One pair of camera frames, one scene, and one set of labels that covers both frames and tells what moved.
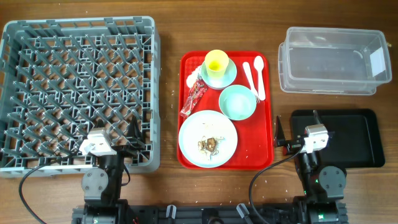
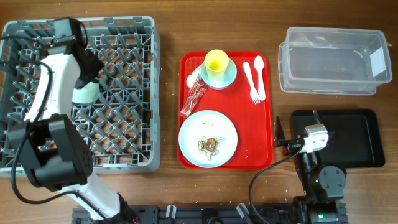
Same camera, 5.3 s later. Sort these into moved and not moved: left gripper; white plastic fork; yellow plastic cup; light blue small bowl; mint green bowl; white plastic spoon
Moved: left gripper; mint green bowl
Not moved: light blue small bowl; white plastic spoon; yellow plastic cup; white plastic fork
